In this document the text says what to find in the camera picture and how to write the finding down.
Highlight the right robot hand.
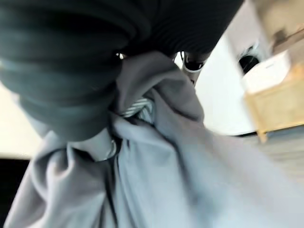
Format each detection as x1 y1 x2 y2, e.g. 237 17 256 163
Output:
0 0 246 162

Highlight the grey garment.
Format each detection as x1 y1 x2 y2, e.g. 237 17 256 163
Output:
4 50 304 228

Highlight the striped white grey cloth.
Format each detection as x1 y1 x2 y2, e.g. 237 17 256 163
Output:
121 96 154 123

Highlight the beige woven laundry basket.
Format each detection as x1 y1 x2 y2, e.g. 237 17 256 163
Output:
244 62 304 143

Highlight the black round object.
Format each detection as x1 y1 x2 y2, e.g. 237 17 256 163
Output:
238 54 260 76

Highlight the brown wooden furniture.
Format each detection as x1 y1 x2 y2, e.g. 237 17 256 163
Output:
257 0 304 57

